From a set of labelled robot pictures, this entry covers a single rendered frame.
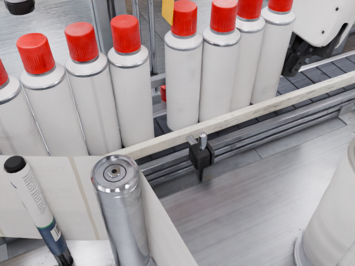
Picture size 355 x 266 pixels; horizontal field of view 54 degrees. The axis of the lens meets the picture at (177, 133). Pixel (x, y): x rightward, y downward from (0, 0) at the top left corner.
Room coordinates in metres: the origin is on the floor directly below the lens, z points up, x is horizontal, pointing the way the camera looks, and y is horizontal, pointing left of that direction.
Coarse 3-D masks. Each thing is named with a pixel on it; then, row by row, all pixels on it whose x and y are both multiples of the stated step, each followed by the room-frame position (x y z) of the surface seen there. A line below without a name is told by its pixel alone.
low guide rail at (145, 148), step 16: (336, 80) 0.49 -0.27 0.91; (352, 80) 0.50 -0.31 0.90; (288, 96) 0.44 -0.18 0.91; (304, 96) 0.45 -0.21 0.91; (240, 112) 0.40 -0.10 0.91; (256, 112) 0.41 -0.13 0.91; (192, 128) 0.37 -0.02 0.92; (208, 128) 0.38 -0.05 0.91; (224, 128) 0.39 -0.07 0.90; (144, 144) 0.34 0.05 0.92; (160, 144) 0.34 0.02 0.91; (176, 144) 0.35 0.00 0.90
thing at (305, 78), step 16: (336, 64) 0.58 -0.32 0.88; (352, 64) 0.58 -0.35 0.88; (288, 80) 0.53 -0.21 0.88; (304, 80) 0.53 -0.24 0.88; (320, 80) 0.53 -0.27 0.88; (320, 96) 0.49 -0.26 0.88; (272, 112) 0.44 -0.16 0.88; (160, 128) 0.41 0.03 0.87; (240, 128) 0.41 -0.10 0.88; (144, 160) 0.34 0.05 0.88
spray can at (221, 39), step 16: (224, 0) 0.43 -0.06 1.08; (224, 16) 0.41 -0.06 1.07; (208, 32) 0.42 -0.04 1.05; (224, 32) 0.41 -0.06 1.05; (208, 48) 0.41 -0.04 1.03; (224, 48) 0.40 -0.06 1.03; (208, 64) 0.40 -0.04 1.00; (224, 64) 0.40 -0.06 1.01; (208, 80) 0.40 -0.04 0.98; (224, 80) 0.40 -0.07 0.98; (208, 96) 0.40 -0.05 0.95; (224, 96) 0.40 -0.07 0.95; (208, 112) 0.40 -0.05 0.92; (224, 112) 0.40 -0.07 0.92
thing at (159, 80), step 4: (352, 24) 0.59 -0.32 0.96; (352, 28) 0.59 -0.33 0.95; (156, 76) 0.43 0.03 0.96; (160, 76) 0.43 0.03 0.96; (164, 76) 0.43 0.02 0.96; (152, 80) 0.42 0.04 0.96; (156, 80) 0.43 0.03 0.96; (160, 80) 0.43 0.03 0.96; (164, 80) 0.43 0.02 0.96; (152, 84) 0.42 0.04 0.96; (156, 84) 0.43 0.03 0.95; (160, 84) 0.43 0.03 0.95; (164, 84) 0.43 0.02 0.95; (152, 88) 0.42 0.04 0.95; (76, 108) 0.37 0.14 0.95; (32, 112) 0.35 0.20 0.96
